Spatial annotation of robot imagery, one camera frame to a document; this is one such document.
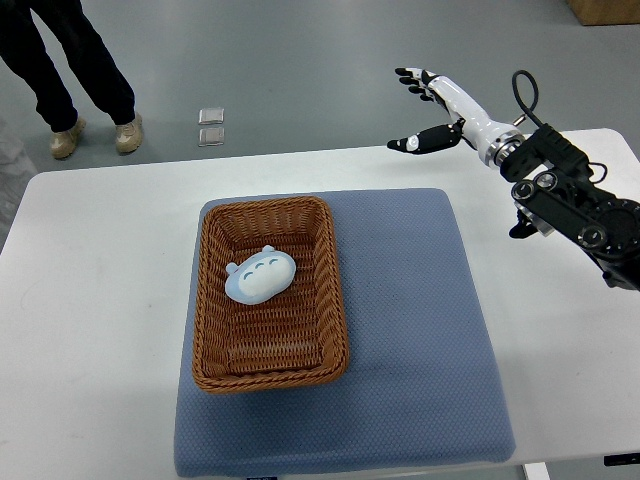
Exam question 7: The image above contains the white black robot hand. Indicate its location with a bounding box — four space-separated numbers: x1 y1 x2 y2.
387 67 524 167

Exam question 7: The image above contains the blue white plush toy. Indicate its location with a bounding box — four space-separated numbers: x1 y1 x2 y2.
225 245 297 305

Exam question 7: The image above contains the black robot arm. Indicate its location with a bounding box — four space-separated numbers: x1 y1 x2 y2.
498 125 639 290

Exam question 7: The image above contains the brown wicker basket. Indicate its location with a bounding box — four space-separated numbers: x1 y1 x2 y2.
192 196 349 394

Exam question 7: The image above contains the cardboard box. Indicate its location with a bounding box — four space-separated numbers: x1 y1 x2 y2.
567 0 639 26

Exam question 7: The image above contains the blue fabric mat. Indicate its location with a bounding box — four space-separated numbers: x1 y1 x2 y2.
174 189 515 477

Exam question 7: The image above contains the lower floor socket plate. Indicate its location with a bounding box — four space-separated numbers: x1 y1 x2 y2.
199 127 225 147

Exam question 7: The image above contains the floor socket plate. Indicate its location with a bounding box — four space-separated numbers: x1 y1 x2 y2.
198 107 224 125
199 127 225 147

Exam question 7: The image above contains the upper floor socket plate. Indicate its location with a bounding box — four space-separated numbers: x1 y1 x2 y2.
198 107 224 125

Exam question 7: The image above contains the person in black trousers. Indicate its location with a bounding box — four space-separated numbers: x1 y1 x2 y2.
0 0 144 160

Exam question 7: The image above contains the black cable loop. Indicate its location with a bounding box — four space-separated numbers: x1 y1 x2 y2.
511 69 546 132

